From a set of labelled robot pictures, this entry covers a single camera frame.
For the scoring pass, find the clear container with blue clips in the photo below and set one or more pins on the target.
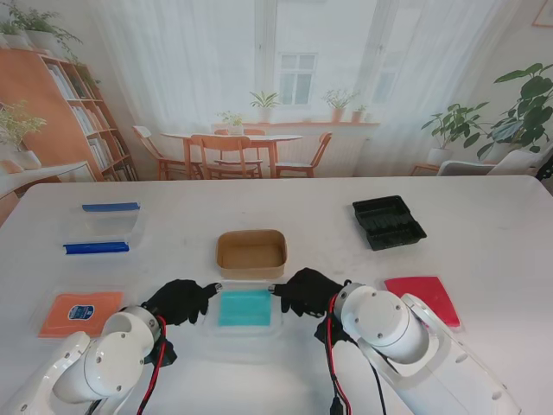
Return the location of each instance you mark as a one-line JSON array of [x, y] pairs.
[[103, 229]]

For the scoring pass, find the black equipment piece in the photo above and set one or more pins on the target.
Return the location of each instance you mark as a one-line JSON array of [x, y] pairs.
[[545, 168]]

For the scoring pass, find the clear lid with orange label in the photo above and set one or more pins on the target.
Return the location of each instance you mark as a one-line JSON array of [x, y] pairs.
[[82, 313]]

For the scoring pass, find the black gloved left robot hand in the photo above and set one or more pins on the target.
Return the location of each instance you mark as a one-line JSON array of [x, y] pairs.
[[181, 300]]

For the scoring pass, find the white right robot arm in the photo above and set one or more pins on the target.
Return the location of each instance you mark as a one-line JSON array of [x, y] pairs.
[[410, 346]]

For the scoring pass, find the black plastic tray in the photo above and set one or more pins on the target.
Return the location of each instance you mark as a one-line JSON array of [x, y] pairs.
[[386, 220]]

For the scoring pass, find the printed room scene backdrop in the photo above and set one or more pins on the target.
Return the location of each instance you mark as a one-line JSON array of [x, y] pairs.
[[302, 43]]

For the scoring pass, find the clear lid with teal label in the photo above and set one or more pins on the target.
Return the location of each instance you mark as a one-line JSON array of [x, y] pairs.
[[244, 309]]

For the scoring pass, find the red container lid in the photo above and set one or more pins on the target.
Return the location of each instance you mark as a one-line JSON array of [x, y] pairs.
[[425, 289]]

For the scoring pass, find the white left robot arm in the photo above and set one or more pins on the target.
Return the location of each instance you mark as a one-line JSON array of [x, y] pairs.
[[108, 359]]

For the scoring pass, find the brown paper food container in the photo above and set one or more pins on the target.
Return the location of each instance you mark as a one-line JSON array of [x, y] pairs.
[[250, 253]]

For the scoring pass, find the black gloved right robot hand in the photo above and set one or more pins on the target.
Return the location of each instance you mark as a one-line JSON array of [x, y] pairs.
[[309, 291]]

